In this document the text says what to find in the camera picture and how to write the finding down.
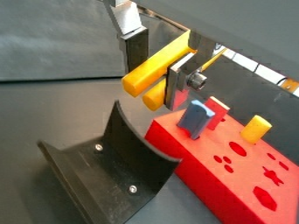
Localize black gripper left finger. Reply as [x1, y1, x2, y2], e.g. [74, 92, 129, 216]
[103, 0, 149, 73]

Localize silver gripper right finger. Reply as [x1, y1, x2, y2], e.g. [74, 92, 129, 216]
[165, 31, 217, 110]

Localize yellow two-prong square-circle object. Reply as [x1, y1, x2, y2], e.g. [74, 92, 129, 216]
[122, 31, 226, 111]

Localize red square peg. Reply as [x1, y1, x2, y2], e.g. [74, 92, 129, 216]
[205, 96, 230, 130]

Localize red shape-sorter fixture block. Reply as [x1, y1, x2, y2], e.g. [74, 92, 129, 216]
[146, 111, 299, 224]

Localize black curved regrasp stand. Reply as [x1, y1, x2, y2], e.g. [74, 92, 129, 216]
[38, 102, 181, 224]

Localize blue notched peg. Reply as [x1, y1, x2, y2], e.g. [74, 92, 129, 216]
[178, 100, 215, 140]

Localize yellow cylinder peg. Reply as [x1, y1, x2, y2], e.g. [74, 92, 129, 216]
[241, 115, 273, 144]

